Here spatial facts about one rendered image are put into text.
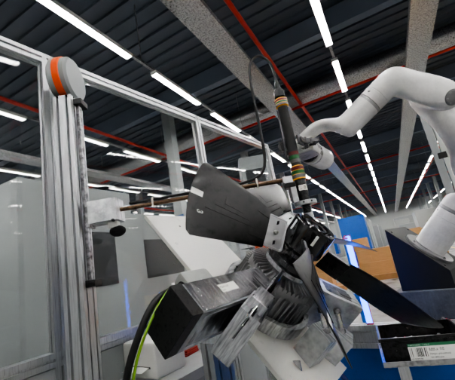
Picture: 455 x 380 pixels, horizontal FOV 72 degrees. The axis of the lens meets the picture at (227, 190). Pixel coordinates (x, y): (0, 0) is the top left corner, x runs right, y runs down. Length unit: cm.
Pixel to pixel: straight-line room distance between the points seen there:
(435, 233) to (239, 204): 96
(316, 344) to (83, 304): 64
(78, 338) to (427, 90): 133
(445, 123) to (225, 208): 93
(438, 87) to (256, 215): 77
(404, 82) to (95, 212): 111
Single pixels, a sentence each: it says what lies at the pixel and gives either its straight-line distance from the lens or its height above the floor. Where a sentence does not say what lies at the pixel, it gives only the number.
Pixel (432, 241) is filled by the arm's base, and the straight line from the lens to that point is 155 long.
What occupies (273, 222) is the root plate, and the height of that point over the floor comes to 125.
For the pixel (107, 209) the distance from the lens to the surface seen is 103.
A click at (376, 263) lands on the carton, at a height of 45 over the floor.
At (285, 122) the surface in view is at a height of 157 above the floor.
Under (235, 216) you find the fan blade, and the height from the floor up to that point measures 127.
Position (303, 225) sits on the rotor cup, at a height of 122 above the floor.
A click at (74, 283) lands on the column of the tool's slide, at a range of 104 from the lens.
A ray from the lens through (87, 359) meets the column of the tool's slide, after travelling 105.
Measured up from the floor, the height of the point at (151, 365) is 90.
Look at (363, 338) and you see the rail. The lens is 137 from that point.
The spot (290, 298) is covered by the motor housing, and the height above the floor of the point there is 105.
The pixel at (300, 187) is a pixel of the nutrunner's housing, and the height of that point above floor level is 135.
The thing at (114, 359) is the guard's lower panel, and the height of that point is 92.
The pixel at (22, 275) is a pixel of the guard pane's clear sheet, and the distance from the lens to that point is 116.
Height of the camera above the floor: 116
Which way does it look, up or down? 13 degrees up
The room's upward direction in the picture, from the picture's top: 10 degrees counter-clockwise
